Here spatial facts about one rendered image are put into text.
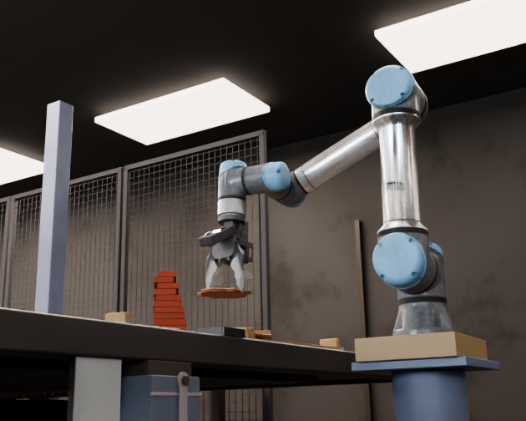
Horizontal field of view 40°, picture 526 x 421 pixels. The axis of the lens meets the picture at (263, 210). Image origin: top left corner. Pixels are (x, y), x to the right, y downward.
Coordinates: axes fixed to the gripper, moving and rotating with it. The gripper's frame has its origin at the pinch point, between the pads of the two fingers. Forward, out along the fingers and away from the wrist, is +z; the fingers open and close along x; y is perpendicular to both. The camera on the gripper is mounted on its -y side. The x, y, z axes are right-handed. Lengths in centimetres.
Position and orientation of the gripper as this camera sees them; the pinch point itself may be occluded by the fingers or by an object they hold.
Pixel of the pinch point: (224, 291)
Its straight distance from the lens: 184.5
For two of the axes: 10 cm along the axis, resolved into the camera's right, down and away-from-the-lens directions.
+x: -8.1, 1.7, 5.6
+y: 5.9, 2.7, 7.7
